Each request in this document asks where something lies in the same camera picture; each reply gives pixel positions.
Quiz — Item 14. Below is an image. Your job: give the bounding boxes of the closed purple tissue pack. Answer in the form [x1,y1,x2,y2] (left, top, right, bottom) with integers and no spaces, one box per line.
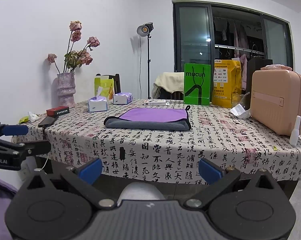
[113,92,133,105]

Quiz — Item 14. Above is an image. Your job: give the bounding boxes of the dried pink roses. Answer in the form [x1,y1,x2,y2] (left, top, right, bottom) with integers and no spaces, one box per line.
[46,21,100,74]

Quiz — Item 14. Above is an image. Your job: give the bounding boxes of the dark wooden chair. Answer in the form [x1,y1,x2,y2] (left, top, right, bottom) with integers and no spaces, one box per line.
[96,73,121,94]

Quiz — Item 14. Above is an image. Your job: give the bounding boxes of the open purple tissue pack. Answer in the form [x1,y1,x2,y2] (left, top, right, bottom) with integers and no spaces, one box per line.
[88,87,108,112]

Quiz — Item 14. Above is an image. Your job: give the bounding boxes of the lime green paper box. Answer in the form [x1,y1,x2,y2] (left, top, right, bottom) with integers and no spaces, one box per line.
[94,75,115,102]

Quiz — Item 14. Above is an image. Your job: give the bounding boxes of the yellow stand-up pouch bag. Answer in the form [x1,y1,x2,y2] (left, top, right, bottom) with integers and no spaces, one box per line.
[212,60,242,108]

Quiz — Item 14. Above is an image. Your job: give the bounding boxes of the black smartphone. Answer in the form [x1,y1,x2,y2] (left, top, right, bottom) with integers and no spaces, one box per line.
[38,116,57,127]

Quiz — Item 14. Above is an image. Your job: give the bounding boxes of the clear glass cup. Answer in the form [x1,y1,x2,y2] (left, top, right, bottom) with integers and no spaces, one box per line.
[239,92,251,111]

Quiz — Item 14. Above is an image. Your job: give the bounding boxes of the red and black small box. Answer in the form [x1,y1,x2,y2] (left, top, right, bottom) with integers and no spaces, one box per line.
[46,106,70,118]

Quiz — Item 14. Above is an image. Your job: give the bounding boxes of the studio light on stand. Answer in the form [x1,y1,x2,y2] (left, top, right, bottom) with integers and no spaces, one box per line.
[137,22,154,100]

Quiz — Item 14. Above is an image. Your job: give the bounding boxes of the crumpled white paper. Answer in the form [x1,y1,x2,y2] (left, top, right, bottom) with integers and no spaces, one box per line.
[230,103,251,119]

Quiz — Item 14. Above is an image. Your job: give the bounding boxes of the cream cloth on chair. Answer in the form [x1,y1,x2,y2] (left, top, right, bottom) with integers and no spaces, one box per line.
[151,72,184,99]

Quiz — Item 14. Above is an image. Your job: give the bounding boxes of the black framed glass door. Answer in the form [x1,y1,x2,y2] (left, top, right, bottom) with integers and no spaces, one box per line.
[172,0,294,93]

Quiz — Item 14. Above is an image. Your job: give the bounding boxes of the green mucun paper bag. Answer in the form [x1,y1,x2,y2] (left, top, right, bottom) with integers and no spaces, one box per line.
[183,63,211,105]

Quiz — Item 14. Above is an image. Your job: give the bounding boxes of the white flat product box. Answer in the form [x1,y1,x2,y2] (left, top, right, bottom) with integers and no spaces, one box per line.
[144,99,170,106]

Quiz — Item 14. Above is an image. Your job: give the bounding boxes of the white small bottle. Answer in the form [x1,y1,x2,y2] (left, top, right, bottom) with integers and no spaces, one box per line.
[289,115,301,146]

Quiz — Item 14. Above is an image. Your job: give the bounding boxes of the pink hard suitcase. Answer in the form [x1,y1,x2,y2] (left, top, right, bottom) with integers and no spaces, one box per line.
[250,69,301,136]

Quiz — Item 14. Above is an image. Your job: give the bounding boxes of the calligraphy print tablecloth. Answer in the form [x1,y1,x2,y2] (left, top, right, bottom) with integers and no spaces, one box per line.
[13,100,301,184]

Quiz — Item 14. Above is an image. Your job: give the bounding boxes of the crumpled tissue and wrapper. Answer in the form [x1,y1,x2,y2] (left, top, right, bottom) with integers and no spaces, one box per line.
[18,112,39,124]

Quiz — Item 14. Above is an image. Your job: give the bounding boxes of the pink textured vase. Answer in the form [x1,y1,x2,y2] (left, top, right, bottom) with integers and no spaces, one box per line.
[57,72,76,108]

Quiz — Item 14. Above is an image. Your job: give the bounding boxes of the purple and grey towel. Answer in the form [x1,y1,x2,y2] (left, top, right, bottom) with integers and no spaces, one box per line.
[104,106,192,131]

